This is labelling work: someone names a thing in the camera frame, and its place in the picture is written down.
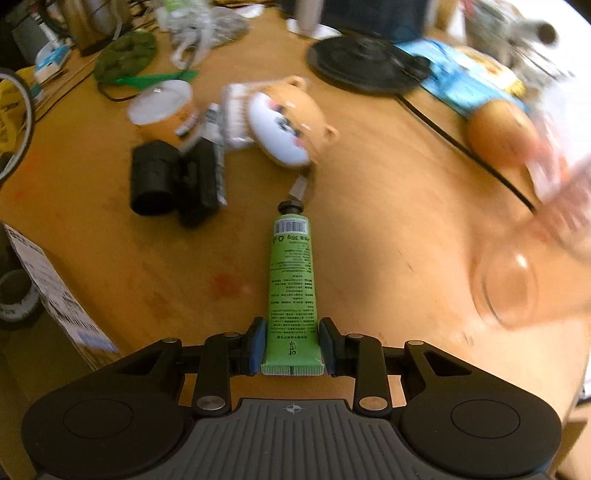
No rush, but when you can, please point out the green hand cream tube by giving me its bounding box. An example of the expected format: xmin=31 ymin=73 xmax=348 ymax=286
xmin=262 ymin=199 xmax=325 ymax=377

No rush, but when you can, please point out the cotton swab pack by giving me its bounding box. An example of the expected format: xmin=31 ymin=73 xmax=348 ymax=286
xmin=221 ymin=82 xmax=259 ymax=150

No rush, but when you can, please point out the grey patterned stick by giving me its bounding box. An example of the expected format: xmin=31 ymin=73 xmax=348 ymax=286
xmin=201 ymin=103 xmax=228 ymax=207

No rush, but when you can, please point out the bear face round pouch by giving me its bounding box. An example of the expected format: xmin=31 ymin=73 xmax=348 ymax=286
xmin=245 ymin=76 xmax=339 ymax=169

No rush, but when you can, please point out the white orange lidded jar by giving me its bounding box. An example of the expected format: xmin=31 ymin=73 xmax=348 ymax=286
xmin=127 ymin=80 xmax=200 ymax=148

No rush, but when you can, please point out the white printed cardboard box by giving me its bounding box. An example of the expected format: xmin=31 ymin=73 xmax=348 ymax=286
xmin=2 ymin=223 xmax=121 ymax=370

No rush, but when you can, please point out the clear shaker bottle grey lid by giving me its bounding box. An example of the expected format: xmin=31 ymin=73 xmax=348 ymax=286
xmin=471 ymin=159 xmax=590 ymax=329

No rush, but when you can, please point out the yellow onion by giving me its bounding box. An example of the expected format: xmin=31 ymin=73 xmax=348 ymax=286
xmin=466 ymin=99 xmax=541 ymax=168

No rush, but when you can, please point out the blue wet wipes pack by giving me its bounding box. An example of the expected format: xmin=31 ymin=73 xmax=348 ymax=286
xmin=397 ymin=38 xmax=528 ymax=118

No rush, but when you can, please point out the black kettle base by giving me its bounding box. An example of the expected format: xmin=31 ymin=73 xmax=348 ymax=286
xmin=305 ymin=36 xmax=432 ymax=97

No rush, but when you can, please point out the green net bag of fruit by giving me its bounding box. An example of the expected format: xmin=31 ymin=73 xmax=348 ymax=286
xmin=93 ymin=29 xmax=197 ymax=90

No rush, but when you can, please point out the clear bag of dark seeds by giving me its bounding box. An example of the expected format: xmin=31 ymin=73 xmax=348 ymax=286
xmin=156 ymin=1 xmax=250 ymax=70

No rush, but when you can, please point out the steel electric kettle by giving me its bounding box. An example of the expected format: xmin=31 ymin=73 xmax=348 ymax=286
xmin=58 ymin=0 xmax=132 ymax=56

